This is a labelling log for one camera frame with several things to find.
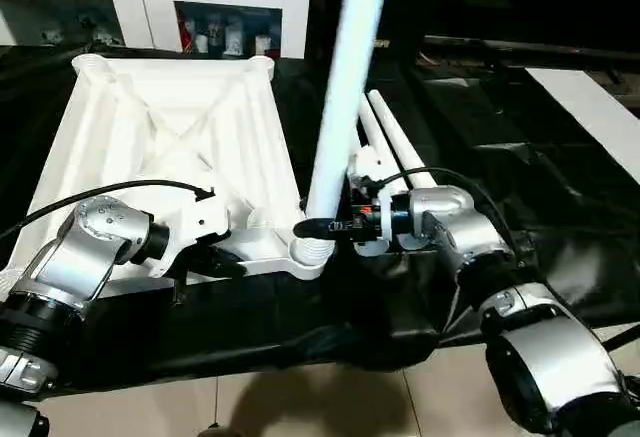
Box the white plastic table top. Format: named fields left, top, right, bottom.
left=0, top=52, right=333, bottom=290

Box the black mat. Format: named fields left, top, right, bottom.
left=0, top=45, right=640, bottom=394

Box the white board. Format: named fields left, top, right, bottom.
left=525, top=67, right=640, bottom=184

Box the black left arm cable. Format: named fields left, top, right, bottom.
left=0, top=179, right=217, bottom=244

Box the black metal rail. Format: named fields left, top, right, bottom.
left=420, top=35, right=640, bottom=70

